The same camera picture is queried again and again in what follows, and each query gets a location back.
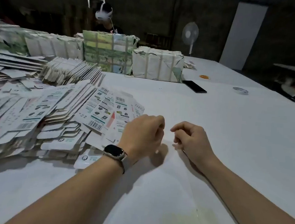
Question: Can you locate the person's left hand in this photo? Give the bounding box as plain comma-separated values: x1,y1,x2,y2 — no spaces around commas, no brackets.
115,112,166,167

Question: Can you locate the person's right hand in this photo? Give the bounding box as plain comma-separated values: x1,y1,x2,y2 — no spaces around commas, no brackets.
167,120,220,171

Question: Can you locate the fanned stack of white cartons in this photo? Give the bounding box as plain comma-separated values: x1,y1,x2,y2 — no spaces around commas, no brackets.
40,55,105,89

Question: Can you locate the pile of cartons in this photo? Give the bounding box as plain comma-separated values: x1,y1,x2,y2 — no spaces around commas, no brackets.
0,50,149,178

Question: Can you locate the person's right forearm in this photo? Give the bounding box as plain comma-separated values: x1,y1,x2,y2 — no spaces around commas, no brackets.
196,155,295,224

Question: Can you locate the person's left forearm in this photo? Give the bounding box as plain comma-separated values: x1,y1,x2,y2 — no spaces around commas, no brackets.
6,148,127,224

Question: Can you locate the grey band wristwatch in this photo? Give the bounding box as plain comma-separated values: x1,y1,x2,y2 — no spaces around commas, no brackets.
100,143,130,174

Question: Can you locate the black smartphone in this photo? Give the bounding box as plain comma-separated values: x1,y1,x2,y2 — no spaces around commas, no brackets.
182,80,209,94

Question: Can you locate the white tape roll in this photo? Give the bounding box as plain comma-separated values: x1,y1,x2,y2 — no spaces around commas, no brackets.
233,86,250,95

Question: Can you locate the small white paper stack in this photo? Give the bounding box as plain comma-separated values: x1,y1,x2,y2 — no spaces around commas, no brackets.
183,60,197,70

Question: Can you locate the green printed wrapped bundle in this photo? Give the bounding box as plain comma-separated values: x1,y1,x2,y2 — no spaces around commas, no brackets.
79,30,140,76

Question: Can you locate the dark wooden chair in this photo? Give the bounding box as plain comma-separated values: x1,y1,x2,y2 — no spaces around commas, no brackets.
142,33,172,51

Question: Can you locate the white standing fan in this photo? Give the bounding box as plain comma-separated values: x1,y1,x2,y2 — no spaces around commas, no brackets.
180,21,200,56

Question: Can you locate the white board panel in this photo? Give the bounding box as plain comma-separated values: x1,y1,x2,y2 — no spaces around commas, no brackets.
219,0,269,73

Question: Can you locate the row of white wrapped bundles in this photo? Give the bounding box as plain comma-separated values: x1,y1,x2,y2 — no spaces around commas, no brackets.
0,24,86,61

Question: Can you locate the white strapped wrapped bundle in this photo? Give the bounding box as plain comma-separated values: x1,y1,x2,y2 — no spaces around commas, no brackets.
130,46,186,83

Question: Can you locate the white head-mounted camera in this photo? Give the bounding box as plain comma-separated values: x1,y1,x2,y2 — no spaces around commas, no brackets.
86,0,115,21

